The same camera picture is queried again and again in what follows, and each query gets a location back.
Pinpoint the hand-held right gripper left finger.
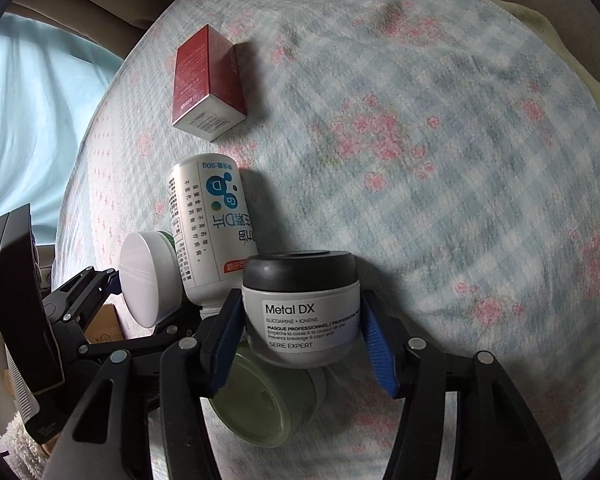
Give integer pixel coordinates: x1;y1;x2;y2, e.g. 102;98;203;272
42;291;245;480

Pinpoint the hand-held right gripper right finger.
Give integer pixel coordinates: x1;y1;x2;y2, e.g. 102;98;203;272
361;289;564;480

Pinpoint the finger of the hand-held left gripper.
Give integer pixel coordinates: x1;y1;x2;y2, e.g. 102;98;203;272
42;267;124;333
82;304;216;362

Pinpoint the green jar with white lid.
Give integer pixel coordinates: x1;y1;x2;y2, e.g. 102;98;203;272
118;230;187;326

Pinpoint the white jar with black lid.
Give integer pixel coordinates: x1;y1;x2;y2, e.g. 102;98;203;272
241;250;362;367

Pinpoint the brown cardboard box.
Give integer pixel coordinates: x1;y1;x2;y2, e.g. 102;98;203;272
82;303;127;345

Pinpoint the pale green glass jar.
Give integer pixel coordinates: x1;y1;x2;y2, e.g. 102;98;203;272
211;347;329;447

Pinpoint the white supplement bottle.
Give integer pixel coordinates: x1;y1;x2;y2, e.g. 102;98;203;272
166;154;246;319

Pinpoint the white fluffy cloth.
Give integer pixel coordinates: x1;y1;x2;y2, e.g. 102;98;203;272
0;409;52;477

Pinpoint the light blue curtain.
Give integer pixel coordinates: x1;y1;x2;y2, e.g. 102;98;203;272
0;10;127;247

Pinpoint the floral checked bed sheet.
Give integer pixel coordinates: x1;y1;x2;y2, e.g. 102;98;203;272
55;0;600;480

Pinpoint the red carton box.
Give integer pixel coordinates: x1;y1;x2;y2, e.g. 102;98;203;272
171;26;248;142

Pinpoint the beige padded headboard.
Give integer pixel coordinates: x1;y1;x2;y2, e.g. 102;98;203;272
2;0;218;58

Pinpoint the pale green cloth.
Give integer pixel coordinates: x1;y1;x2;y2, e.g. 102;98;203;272
502;0;600;143

